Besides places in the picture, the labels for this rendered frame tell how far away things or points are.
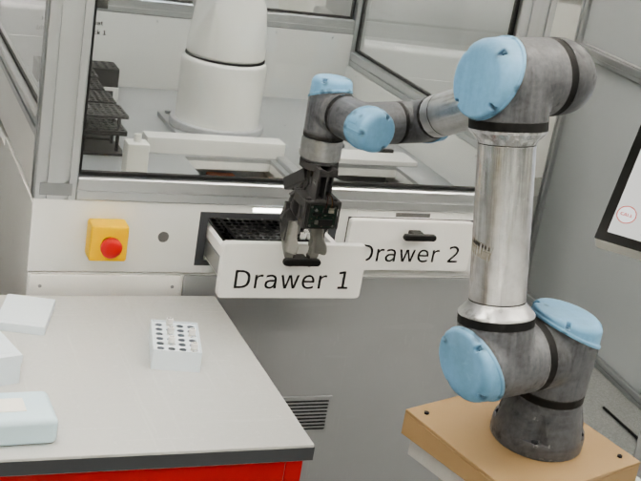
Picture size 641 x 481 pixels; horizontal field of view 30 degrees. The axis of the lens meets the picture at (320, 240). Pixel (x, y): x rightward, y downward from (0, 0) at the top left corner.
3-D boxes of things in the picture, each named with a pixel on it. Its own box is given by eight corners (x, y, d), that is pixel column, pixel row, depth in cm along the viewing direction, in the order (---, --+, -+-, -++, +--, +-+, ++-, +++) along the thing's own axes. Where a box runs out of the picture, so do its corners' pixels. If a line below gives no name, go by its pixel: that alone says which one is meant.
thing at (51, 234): (496, 276, 264) (510, 215, 259) (27, 271, 225) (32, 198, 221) (341, 147, 346) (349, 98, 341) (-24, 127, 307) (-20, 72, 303)
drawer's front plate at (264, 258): (359, 298, 234) (368, 246, 230) (217, 298, 223) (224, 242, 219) (355, 294, 236) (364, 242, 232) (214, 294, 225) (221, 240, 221)
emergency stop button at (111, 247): (121, 260, 223) (124, 240, 222) (100, 260, 222) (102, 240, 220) (118, 254, 226) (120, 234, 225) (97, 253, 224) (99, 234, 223)
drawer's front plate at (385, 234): (465, 271, 259) (476, 223, 255) (343, 269, 248) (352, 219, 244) (463, 268, 260) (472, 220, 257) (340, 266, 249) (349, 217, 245)
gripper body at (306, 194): (299, 231, 214) (309, 167, 210) (283, 215, 222) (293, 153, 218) (338, 233, 217) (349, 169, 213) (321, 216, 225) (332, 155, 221)
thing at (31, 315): (44, 335, 210) (45, 326, 209) (-7, 329, 209) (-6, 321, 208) (54, 306, 222) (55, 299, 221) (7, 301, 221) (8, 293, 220)
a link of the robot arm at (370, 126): (416, 110, 204) (379, 93, 212) (362, 111, 198) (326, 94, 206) (409, 154, 206) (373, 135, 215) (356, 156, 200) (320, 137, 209)
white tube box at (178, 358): (199, 372, 206) (202, 352, 205) (151, 369, 204) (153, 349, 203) (195, 341, 217) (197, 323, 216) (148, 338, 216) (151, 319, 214)
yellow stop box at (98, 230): (127, 263, 226) (131, 227, 224) (89, 262, 224) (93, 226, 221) (121, 253, 231) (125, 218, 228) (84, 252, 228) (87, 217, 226)
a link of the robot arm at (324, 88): (328, 83, 205) (302, 71, 212) (319, 144, 209) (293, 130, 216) (365, 84, 210) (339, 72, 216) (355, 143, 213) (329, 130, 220)
